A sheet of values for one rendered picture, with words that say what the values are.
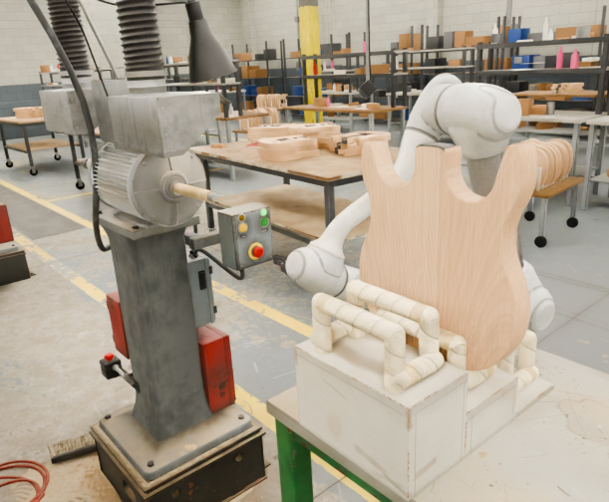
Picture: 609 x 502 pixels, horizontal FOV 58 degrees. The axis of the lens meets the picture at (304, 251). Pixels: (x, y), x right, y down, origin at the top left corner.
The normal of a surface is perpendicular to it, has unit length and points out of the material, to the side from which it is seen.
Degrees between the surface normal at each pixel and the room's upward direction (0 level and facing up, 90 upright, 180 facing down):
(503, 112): 85
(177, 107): 90
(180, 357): 90
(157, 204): 95
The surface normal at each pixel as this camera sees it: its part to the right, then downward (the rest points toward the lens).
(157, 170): 0.57, 0.13
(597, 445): -0.05, -0.94
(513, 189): -0.77, 0.25
